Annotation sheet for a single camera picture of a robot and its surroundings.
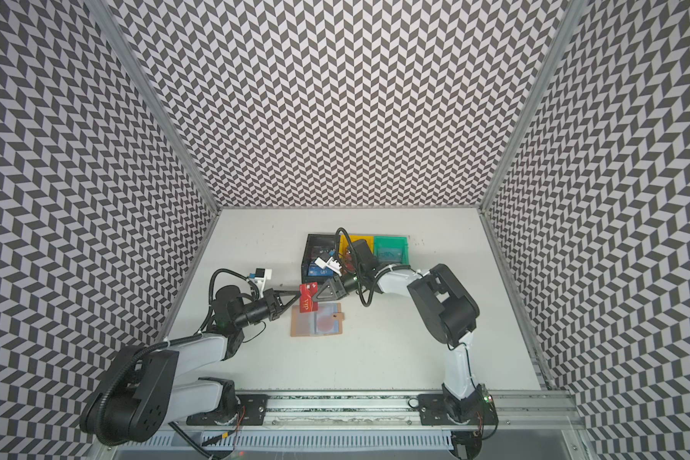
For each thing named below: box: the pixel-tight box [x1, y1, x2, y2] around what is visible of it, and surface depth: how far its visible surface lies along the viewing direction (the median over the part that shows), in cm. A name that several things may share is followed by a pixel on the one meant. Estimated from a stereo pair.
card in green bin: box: [377, 247, 403, 264], surface depth 104 cm
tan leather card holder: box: [290, 301, 345, 338], surface depth 88 cm
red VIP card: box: [299, 281, 320, 314], surface depth 82 cm
